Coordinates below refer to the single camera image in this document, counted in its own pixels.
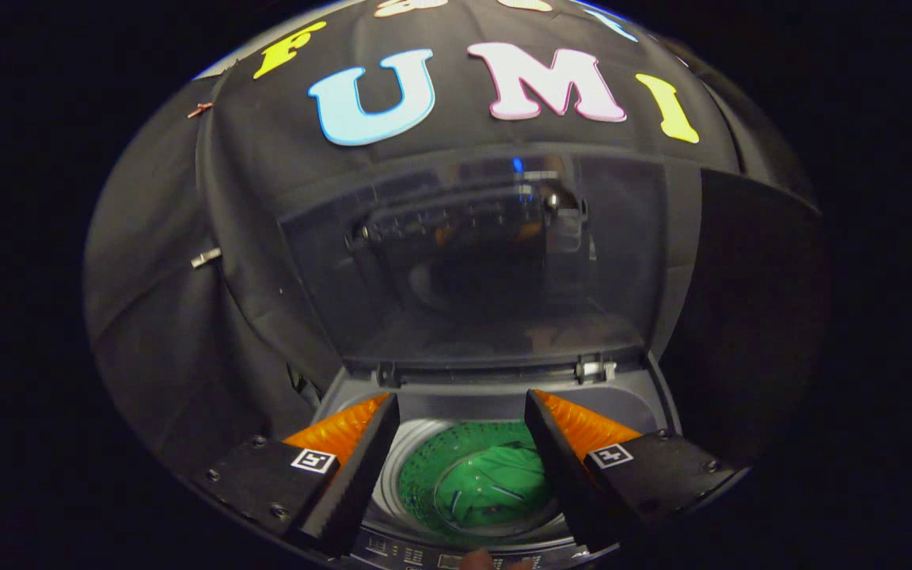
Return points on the copper cloth clip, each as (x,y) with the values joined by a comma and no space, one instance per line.
(200,109)

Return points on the black backdrop cloth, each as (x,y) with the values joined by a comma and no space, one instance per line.
(266,198)

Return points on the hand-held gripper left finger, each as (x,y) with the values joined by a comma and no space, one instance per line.
(357,475)

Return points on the transparent washing machine lid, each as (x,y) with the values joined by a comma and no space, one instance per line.
(488,301)

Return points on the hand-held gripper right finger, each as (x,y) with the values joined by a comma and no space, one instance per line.
(563,475)

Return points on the silver cloth clip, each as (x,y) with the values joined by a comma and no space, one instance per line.
(206,257)

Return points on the green polo shirt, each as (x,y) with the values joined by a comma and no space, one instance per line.
(495,483)

